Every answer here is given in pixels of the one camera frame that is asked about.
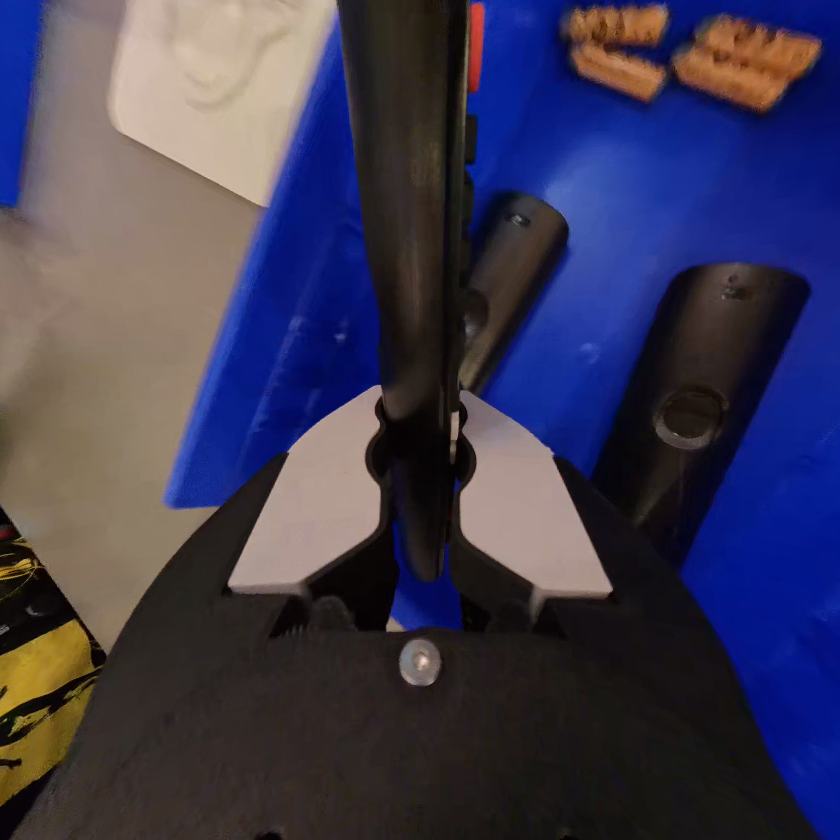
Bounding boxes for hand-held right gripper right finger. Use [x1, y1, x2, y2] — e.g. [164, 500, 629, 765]
[449, 390, 615, 631]

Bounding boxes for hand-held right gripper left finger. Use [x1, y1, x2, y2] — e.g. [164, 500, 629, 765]
[226, 385, 401, 631]

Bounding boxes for black remote control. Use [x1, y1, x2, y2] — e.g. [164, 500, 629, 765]
[589, 262, 812, 571]
[458, 190, 571, 398]
[336, 0, 488, 585]

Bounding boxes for blue plastic bin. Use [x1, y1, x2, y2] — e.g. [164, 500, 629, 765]
[163, 0, 840, 840]

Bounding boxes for grey desk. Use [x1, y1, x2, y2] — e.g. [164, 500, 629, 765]
[0, 0, 355, 657]

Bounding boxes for yellow black patterned pants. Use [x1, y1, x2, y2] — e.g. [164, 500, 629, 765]
[0, 505, 107, 811]

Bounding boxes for orange AAA battery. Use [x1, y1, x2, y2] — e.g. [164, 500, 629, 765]
[671, 52, 791, 116]
[566, 5, 670, 48]
[571, 45, 669, 104]
[692, 18, 823, 76]

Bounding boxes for blue panel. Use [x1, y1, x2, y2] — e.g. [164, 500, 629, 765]
[0, 0, 46, 208]

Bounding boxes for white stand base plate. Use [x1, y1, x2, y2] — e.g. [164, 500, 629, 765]
[107, 0, 339, 209]

